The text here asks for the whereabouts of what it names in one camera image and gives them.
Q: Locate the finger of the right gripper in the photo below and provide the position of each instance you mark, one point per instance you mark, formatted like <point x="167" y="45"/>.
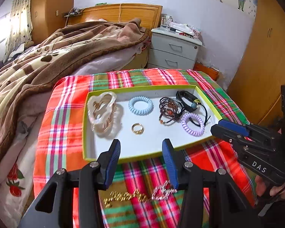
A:
<point x="224" y="133"/>
<point x="239" y="129"/>

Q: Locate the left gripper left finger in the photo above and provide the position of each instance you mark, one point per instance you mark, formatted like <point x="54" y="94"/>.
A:
<point x="108" y="162"/>

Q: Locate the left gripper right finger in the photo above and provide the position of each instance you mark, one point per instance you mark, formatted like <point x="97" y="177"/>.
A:
<point x="174" y="161"/>

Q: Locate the black fitness band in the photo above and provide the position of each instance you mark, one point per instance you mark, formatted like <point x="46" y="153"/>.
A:
<point x="189" y="101"/>

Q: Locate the clear heart-shaped bangle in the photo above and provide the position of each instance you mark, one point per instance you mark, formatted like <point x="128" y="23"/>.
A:
<point x="101" y="107"/>

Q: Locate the pink scalloped bangle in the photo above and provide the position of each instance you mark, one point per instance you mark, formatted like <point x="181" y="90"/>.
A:
<point x="112" y="126"/>

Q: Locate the right hand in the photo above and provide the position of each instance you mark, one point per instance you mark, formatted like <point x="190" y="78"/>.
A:
<point x="261" y="188"/>

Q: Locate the plaid tablecloth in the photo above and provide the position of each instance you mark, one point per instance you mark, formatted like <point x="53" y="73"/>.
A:
<point x="210" y="155"/>

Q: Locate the yellow-green shallow box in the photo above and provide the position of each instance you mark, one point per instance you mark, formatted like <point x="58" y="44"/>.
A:
<point x="141" y="136"/>

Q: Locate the orange cardboard box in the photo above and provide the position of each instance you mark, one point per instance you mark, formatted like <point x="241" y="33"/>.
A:
<point x="213" y="73"/>

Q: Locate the wooden door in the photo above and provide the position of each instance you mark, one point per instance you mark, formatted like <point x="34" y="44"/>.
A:
<point x="256" y="86"/>

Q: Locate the grey bedside nightstand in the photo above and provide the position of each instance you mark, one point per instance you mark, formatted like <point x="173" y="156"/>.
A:
<point x="170" y="50"/>

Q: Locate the floral white bedsheet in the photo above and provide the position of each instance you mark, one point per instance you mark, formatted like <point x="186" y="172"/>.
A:
<point x="49" y="132"/>

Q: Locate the clutter on nightstand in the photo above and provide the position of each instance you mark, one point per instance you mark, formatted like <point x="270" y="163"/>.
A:
<point x="168" y="24"/>

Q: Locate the brown paw-print blanket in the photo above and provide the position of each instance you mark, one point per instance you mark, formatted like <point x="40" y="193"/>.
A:
<point x="58" y="56"/>

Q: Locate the wooden headboard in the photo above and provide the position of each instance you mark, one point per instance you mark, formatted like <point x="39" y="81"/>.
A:
<point x="150" y="15"/>

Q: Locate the patterned curtain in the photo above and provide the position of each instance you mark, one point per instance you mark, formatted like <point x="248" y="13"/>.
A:
<point x="20" y="29"/>

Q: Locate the wooden wardrobe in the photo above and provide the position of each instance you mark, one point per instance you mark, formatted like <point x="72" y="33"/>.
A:
<point x="47" y="17"/>

